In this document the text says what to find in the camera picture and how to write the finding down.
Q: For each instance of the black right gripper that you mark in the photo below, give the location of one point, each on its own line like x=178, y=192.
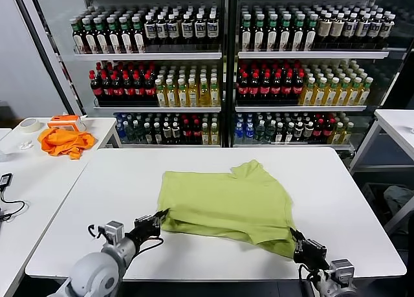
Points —
x=312, y=253

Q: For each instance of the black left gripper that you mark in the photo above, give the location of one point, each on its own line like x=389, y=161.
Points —
x=145, y=229

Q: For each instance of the light green t-shirt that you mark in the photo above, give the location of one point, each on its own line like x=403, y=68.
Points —
x=226, y=200

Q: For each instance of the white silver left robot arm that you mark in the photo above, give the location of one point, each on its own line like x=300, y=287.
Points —
x=93, y=271

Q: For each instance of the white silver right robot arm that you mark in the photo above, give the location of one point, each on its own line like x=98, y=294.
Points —
x=336, y=287

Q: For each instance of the large white work table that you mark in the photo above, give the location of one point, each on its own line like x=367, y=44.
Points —
x=123, y=167

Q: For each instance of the white shelf board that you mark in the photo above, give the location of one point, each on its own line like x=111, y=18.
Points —
x=300, y=108
x=291, y=146
x=168, y=146
x=145, y=56
x=155, y=109
x=310, y=54

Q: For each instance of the black floor crate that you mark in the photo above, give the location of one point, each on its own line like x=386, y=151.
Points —
x=372, y=196

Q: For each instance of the white cap dark drink bottle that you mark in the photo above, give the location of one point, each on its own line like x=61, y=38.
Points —
x=157, y=134
x=288, y=134
x=147, y=134
x=279, y=134

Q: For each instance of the black white label bottle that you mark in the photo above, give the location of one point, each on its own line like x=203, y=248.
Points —
x=176, y=133
x=308, y=132
x=298, y=132
x=167, y=133

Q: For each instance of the clear green water bottle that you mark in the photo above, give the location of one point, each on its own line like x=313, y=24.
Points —
x=269, y=132
x=138, y=132
x=129, y=132
x=259, y=132

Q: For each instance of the red cap cola bottle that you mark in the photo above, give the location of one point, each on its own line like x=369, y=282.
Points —
x=128, y=89
x=265, y=88
x=197, y=133
x=254, y=88
x=187, y=133
x=106, y=89
x=117, y=89
x=95, y=88
x=150, y=89
x=139, y=89
x=287, y=88
x=318, y=131
x=328, y=131
x=276, y=88
x=243, y=88
x=298, y=88

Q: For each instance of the yellow tea bottle white cap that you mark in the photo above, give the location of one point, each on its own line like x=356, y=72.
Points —
x=160, y=96
x=192, y=96
x=354, y=94
x=205, y=135
x=364, y=94
x=337, y=135
x=342, y=94
x=347, y=135
x=331, y=94
x=307, y=94
x=182, y=96
x=171, y=96
x=214, y=94
x=203, y=95
x=319, y=94
x=214, y=135

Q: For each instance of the blue water bottle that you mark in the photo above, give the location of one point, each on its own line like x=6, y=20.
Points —
x=120, y=131
x=238, y=133
x=249, y=133

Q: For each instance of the grey green fabric bundle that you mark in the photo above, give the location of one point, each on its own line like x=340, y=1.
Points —
x=399, y=198

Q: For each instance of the crumpled orange cloth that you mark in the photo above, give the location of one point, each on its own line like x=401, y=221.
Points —
x=61, y=143

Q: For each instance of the white side table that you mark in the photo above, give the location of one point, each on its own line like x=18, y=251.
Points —
x=39, y=187
x=398, y=122

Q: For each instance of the orange and white box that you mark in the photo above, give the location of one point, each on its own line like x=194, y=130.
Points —
x=64, y=122

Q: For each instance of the small white crumpled object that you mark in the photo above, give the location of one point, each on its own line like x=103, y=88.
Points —
x=26, y=145

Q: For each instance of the beige masking tape roll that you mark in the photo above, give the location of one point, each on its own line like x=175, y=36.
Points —
x=32, y=130

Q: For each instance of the black power adapter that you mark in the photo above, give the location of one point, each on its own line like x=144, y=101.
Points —
x=6, y=180

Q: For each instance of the green cap dark tea bottle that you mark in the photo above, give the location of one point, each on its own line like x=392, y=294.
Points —
x=246, y=35
x=311, y=35
x=286, y=35
x=299, y=35
x=113, y=37
x=138, y=37
x=89, y=38
x=259, y=35
x=125, y=37
x=101, y=38
x=273, y=35
x=77, y=38

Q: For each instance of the blue label dark bottle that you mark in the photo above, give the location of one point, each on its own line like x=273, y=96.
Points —
x=387, y=28
x=173, y=30
x=212, y=29
x=350, y=28
x=363, y=28
x=187, y=29
x=162, y=30
x=150, y=30
x=199, y=29
x=375, y=28

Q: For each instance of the beige label dark bottle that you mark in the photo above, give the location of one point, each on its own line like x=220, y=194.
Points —
x=337, y=28
x=325, y=28

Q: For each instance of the black slanted pole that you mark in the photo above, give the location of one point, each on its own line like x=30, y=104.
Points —
x=42, y=41

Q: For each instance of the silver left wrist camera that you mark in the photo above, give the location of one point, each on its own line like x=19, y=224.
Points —
x=114, y=230

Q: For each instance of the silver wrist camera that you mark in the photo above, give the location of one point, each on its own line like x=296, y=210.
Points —
x=114, y=230
x=342, y=268

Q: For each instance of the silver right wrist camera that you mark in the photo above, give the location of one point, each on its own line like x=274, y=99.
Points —
x=342, y=268

